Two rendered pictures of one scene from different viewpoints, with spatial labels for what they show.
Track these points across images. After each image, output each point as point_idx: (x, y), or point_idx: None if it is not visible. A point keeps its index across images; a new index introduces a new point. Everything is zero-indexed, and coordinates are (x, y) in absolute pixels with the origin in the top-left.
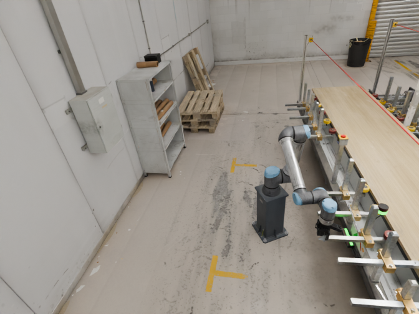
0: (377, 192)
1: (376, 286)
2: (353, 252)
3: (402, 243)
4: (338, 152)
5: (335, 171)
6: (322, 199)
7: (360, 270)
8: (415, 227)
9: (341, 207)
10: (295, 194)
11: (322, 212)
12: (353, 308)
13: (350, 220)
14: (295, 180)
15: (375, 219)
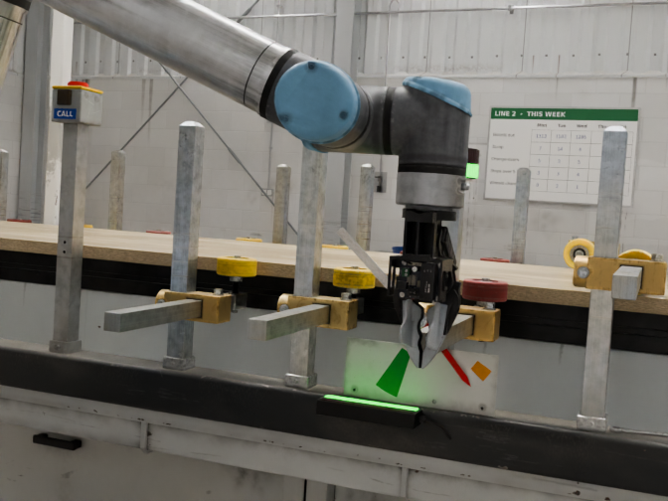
0: (281, 261)
1: (623, 428)
2: (427, 446)
3: (524, 285)
4: (72, 168)
5: (74, 278)
6: (391, 88)
7: (523, 457)
8: (464, 274)
9: (213, 375)
10: (315, 61)
11: (441, 126)
12: None
13: (309, 363)
14: (242, 29)
15: (329, 360)
